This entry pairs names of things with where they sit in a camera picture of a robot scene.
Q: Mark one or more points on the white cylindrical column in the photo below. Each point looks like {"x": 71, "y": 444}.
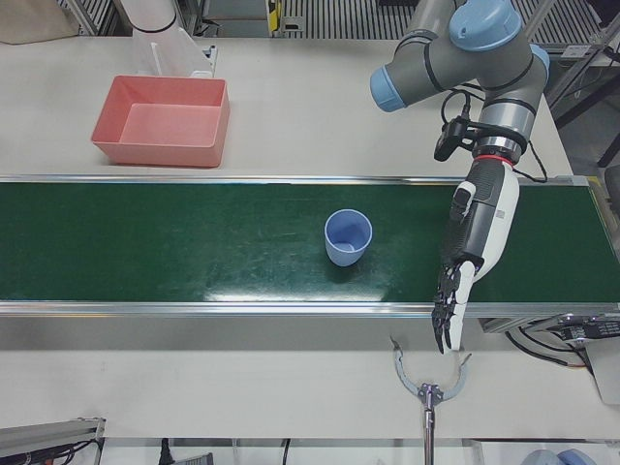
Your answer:
{"x": 150, "y": 14}

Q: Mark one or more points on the yellow black post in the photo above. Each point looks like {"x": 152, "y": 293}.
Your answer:
{"x": 275, "y": 14}

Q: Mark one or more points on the metal ribbed grating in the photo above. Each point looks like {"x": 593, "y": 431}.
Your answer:
{"x": 339, "y": 19}

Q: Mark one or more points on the green conveyor belt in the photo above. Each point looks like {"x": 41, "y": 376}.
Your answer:
{"x": 194, "y": 242}

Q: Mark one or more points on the aluminium strut frame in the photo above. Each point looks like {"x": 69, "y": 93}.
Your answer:
{"x": 602, "y": 48}

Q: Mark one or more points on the light blue plastic cap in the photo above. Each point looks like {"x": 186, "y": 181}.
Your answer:
{"x": 579, "y": 457}
{"x": 540, "y": 457}

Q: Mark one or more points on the aluminium profile bar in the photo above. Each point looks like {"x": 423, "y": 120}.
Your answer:
{"x": 48, "y": 431}

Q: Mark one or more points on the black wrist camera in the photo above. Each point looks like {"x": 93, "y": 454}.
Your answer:
{"x": 443, "y": 143}

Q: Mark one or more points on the grey claw holder on pole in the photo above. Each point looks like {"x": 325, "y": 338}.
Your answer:
{"x": 431, "y": 392}

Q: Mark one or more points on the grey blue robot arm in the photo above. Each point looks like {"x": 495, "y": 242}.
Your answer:
{"x": 460, "y": 58}

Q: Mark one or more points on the white plastic stand base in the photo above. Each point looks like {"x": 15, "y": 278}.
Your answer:
{"x": 174, "y": 53}

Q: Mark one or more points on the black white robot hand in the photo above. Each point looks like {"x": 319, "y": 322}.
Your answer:
{"x": 484, "y": 218}

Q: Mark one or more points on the pink plastic box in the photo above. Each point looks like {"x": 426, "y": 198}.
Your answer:
{"x": 160, "y": 157}

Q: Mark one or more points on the black electronics board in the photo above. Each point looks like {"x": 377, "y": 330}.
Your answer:
{"x": 600, "y": 329}

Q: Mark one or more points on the blue plastic cup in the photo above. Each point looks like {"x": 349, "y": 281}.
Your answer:
{"x": 346, "y": 257}

